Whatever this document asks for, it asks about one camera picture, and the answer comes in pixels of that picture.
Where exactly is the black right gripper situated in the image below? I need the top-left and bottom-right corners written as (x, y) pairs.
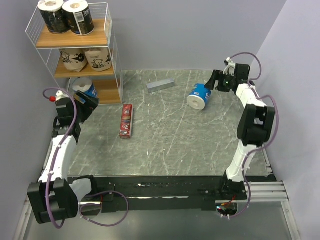
top-left (203, 70), bottom-right (235, 93)

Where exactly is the blue paper towel roll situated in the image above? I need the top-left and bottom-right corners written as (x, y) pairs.
top-left (187, 83), bottom-right (212, 110)
top-left (72, 77), bottom-right (98, 98)

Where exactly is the brown paper towel roll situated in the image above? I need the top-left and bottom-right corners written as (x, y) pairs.
top-left (84, 47), bottom-right (112, 72)
top-left (59, 48), bottom-right (88, 72)

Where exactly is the black paper towel roll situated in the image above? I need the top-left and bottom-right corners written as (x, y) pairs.
top-left (62, 0), bottom-right (95, 36)
top-left (37, 0), bottom-right (70, 34)

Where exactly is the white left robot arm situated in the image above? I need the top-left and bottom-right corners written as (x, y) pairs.
top-left (27, 87), bottom-right (100, 229)

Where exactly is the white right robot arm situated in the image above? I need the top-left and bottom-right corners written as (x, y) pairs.
top-left (204, 58), bottom-right (276, 200)

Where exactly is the red toothpaste box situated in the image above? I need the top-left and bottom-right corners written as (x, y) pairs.
top-left (119, 104), bottom-right (133, 139)

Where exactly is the grey rectangular box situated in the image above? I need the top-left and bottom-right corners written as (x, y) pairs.
top-left (146, 78), bottom-right (175, 93)

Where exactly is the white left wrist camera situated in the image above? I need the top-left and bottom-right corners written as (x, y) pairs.
top-left (49, 90), bottom-right (69, 102)

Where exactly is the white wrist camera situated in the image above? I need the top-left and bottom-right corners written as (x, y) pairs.
top-left (223, 57), bottom-right (236, 76)
top-left (49, 90), bottom-right (69, 102)

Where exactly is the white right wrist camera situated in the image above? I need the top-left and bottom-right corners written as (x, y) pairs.
top-left (223, 57), bottom-right (236, 76)

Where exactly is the white wire wooden shelf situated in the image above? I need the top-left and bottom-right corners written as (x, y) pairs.
top-left (25, 2), bottom-right (124, 104)

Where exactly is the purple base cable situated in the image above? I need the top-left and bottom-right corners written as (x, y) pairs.
top-left (79, 191), bottom-right (130, 228)

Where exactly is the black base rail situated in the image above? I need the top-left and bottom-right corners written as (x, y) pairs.
top-left (66, 175), bottom-right (277, 213)

